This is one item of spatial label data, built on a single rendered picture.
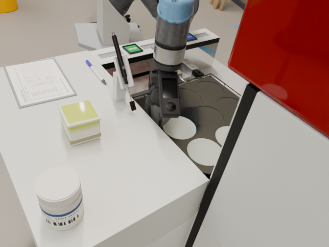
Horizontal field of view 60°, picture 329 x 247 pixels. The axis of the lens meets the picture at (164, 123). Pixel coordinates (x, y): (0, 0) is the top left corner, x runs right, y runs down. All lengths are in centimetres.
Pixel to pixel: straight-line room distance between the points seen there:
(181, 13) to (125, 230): 44
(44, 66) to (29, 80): 8
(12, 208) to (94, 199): 124
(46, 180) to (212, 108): 60
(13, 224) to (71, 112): 115
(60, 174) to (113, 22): 94
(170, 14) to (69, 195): 40
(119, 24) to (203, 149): 77
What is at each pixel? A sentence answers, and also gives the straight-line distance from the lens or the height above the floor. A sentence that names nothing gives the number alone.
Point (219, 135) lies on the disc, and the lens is 84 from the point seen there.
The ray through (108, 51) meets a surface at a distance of 104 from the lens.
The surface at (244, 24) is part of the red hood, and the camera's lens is 46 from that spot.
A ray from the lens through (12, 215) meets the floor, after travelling 177.
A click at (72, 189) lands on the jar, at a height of 106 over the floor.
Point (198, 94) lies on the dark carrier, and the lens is 98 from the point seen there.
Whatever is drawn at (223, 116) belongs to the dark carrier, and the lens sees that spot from 92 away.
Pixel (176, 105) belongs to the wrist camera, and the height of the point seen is 105.
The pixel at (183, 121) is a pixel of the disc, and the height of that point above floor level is 90.
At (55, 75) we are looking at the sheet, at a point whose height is 97.
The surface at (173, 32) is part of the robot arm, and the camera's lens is 64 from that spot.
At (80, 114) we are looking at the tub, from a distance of 65.
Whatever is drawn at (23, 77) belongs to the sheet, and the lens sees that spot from 91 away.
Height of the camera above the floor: 146
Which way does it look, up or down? 41 degrees down
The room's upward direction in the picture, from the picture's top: 10 degrees clockwise
